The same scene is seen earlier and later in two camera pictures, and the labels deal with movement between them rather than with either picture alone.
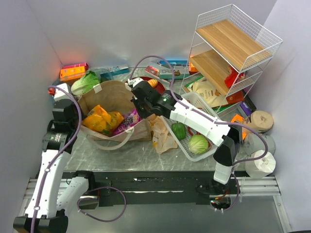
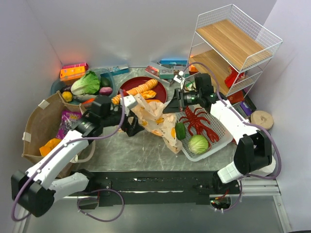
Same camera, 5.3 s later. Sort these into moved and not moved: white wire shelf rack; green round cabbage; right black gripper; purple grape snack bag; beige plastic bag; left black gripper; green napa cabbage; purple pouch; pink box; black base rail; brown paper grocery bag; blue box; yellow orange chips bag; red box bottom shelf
Moved: purple grape snack bag; brown paper grocery bag; left black gripper; yellow orange chips bag; beige plastic bag; right black gripper
Not moved: white wire shelf rack; blue box; purple pouch; pink box; red box bottom shelf; black base rail; green napa cabbage; green round cabbage
